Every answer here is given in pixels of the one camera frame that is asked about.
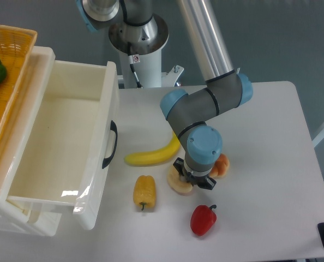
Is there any white plastic drawer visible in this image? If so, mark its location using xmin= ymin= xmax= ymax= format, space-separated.
xmin=8 ymin=61 xmax=119 ymax=230

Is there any golden braided bread roll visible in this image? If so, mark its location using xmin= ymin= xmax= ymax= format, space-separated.
xmin=209 ymin=153 xmax=230 ymax=178

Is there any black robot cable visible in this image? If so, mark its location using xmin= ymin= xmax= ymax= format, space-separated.
xmin=126 ymin=42 xmax=143 ymax=88

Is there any yellow bell pepper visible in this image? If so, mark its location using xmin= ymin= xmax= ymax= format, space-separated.
xmin=133 ymin=175 xmax=157 ymax=211

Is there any black drawer handle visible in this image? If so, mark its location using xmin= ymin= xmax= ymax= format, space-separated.
xmin=101 ymin=120 xmax=118 ymax=169

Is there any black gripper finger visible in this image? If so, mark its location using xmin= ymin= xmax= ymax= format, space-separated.
xmin=197 ymin=176 xmax=216 ymax=190
xmin=173 ymin=157 xmax=184 ymax=177

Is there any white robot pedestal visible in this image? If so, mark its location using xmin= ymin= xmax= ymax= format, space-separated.
xmin=109 ymin=14 xmax=184 ymax=89

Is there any red bell pepper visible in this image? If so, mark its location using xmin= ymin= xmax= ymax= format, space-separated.
xmin=190 ymin=205 xmax=217 ymax=236

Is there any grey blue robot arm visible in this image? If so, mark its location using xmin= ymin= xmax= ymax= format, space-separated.
xmin=76 ymin=1 xmax=253 ymax=190

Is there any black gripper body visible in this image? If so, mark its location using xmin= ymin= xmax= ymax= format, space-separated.
xmin=184 ymin=165 xmax=211 ymax=185

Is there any white plastic drawer cabinet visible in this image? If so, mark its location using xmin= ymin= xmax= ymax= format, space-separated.
xmin=0 ymin=46 xmax=60 ymax=236

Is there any orange plastic basket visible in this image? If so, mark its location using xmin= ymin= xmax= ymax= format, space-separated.
xmin=0 ymin=23 xmax=38 ymax=164

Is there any beige ring donut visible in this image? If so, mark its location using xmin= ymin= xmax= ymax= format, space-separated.
xmin=167 ymin=166 xmax=193 ymax=195

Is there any yellow banana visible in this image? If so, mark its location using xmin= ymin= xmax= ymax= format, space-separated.
xmin=124 ymin=133 xmax=181 ymax=166

